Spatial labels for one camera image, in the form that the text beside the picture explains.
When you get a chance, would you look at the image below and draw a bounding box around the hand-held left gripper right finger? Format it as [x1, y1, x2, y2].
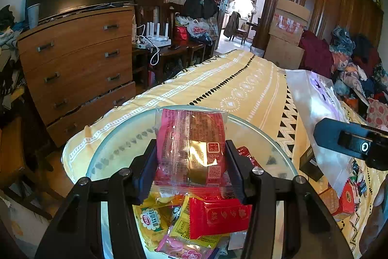
[226, 140, 354, 259]

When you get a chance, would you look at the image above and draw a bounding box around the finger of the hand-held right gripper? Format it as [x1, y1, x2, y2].
[314, 118, 388, 157]

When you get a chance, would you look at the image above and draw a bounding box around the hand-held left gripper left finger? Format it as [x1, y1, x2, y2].
[35, 139, 158, 259]

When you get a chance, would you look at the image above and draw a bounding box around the glass bowl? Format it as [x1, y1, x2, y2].
[86, 106, 299, 259]

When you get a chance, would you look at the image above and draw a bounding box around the small red snack packet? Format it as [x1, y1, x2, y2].
[188, 195, 253, 240]

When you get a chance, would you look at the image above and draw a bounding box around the pink clear pastry packet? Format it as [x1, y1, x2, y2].
[154, 107, 232, 196]

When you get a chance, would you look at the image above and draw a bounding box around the person's right forearm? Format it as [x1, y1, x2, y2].
[358, 183, 388, 259]

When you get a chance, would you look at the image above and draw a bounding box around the red floral pillow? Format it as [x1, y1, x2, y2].
[366, 98, 388, 129]

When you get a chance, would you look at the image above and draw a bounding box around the yellow text snack packet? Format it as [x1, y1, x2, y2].
[168, 195, 231, 249]

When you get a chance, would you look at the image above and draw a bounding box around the pile of clothes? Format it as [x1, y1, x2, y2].
[329, 25, 388, 132]

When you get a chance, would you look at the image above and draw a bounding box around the maroon cloth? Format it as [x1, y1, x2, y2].
[300, 30, 334, 77]

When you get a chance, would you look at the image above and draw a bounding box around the red printed cardboard box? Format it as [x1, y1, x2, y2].
[268, 0, 311, 44]

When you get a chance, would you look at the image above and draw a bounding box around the wooden wardrobe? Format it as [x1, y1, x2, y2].
[253, 0, 384, 65]

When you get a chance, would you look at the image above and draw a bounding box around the wooden stool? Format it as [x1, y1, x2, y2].
[0, 116, 64, 220]

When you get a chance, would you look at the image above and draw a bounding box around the dark wooden side table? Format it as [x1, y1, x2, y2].
[132, 41, 213, 86]

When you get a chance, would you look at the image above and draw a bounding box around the wooden dresser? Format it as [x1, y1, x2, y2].
[16, 2, 137, 148]

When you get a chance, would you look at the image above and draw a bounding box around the white red plastic bag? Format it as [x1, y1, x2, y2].
[186, 19, 213, 41]

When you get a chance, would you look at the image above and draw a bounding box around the white router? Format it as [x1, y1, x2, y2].
[145, 22, 170, 42]

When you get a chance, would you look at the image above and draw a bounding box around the dark wooden chair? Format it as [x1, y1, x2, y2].
[132, 0, 173, 86]

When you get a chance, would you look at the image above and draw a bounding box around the black jacket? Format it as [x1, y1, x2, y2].
[183, 0, 219, 20]

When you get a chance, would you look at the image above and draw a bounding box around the heap of clutter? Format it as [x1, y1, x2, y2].
[0, 4, 28, 114]

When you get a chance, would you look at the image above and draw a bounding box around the grey cup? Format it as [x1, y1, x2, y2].
[27, 3, 41, 29]

